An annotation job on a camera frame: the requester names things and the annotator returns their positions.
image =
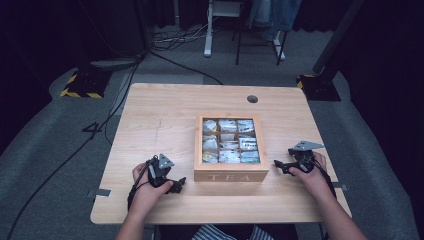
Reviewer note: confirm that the person's left hand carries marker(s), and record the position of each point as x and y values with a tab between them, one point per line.
146	195

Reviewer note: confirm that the black yellow striped stand base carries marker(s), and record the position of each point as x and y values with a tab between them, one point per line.
85	85

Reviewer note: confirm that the rows of tea bags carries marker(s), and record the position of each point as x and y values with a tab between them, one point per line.
230	141

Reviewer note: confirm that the grey tape strip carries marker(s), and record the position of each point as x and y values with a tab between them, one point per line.
340	186
100	192

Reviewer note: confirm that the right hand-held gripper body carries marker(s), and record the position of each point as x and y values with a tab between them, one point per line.
304	156

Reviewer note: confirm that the grey flat base plate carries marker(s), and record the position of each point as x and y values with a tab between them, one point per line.
116	63

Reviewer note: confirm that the black metal stool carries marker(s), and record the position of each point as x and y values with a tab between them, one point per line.
238	43

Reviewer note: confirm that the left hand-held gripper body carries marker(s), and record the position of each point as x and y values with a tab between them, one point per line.
156	173

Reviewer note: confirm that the wooden tea box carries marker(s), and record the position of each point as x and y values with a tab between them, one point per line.
230	171

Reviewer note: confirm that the person's striped clothing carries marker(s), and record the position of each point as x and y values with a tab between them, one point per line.
210	233

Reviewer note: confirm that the dark slanted stand pole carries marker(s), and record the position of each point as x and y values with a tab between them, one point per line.
336	36

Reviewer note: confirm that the person's right hand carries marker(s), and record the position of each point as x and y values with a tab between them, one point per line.
313	181

